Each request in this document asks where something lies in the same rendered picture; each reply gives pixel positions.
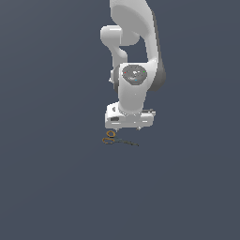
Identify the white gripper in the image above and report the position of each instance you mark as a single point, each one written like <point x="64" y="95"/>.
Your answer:
<point x="128" y="119"/>

